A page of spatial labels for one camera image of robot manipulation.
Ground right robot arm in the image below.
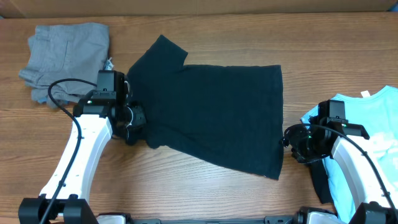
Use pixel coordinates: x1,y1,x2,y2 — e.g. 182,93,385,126
280,100,397,223

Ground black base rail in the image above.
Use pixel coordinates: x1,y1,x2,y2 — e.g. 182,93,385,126
96,212,312,224

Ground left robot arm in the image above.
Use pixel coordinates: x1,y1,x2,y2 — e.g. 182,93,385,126
18,70,146,224

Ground blue frayed denim garment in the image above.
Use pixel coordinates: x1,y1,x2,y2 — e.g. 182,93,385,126
36,57,114,104

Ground black t-shirt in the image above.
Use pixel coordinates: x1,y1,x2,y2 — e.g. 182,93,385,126
127,36,284,180

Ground grey folded shorts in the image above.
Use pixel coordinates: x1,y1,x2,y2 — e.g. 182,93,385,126
19,23,109,108

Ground light blue t-shirt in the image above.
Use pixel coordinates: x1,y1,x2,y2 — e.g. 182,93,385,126
300,85,398,223

